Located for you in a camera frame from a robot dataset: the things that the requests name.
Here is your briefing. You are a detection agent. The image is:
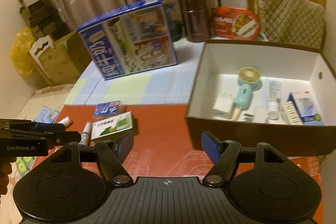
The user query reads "small white pill bottle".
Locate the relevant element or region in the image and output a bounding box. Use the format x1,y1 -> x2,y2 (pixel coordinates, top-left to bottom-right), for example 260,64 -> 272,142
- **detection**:
58,116 -> 72,127

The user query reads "small spray bottle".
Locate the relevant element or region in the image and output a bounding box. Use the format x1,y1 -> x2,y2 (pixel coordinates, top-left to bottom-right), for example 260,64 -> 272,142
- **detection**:
79,122 -> 92,146

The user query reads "green white spray box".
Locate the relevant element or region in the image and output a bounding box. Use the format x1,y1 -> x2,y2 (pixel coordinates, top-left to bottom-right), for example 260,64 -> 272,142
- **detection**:
91,111 -> 133,141

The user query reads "blue clear plastic case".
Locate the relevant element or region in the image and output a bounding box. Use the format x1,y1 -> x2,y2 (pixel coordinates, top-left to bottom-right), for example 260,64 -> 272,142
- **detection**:
93,100 -> 125,120

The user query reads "white cube charger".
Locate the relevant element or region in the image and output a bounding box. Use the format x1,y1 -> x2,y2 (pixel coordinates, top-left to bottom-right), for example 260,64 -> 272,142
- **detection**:
211,94 -> 234,119

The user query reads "teal handheld mini fan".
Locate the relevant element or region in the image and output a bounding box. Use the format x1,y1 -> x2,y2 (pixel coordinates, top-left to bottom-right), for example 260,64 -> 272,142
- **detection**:
234,67 -> 261,110

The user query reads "blue white medicine box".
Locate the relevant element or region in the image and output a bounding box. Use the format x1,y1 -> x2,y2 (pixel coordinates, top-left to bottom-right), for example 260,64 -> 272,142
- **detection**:
287,90 -> 324,126

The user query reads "white comb rack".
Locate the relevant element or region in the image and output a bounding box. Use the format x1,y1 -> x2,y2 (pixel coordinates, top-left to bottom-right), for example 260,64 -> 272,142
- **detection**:
280,101 -> 303,125

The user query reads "white ointment tube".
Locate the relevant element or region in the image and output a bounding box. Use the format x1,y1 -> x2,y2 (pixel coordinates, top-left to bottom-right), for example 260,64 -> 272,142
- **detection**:
266,79 -> 281,120

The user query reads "person left hand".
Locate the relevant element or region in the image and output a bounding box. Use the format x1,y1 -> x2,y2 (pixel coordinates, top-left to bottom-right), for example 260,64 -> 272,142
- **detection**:
0,157 -> 17,195

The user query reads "brown open storage box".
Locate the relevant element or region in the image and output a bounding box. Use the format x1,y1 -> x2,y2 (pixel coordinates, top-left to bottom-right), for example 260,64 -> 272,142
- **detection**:
186,40 -> 335,156

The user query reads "yellow cardboard box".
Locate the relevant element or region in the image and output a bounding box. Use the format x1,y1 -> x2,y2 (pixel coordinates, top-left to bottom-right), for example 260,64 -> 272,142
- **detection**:
29,32 -> 92,86

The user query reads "yellow plastic bag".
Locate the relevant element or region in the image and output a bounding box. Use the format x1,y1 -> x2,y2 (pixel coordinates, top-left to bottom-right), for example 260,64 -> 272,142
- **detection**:
10,27 -> 36,77

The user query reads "pastel checked tablecloth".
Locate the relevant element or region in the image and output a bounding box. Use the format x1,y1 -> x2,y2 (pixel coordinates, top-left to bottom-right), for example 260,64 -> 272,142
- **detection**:
65,38 -> 205,106

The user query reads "black folding cart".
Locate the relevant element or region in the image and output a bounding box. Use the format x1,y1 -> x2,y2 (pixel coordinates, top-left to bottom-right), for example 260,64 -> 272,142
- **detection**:
18,0 -> 71,41

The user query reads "blue milk carton box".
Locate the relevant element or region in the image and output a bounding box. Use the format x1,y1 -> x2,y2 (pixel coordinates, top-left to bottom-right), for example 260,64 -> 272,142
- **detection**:
77,0 -> 178,80

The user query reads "red instant meal bowl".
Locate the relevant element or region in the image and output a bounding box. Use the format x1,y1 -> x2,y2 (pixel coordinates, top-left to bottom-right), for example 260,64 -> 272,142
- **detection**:
210,7 -> 260,41

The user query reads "beige quilted chair cover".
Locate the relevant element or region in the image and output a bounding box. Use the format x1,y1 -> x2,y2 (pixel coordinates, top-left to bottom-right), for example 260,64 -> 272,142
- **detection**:
254,0 -> 325,49

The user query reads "brown thermos jar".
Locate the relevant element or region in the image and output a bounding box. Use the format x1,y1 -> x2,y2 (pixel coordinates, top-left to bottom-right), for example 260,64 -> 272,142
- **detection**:
179,0 -> 210,42

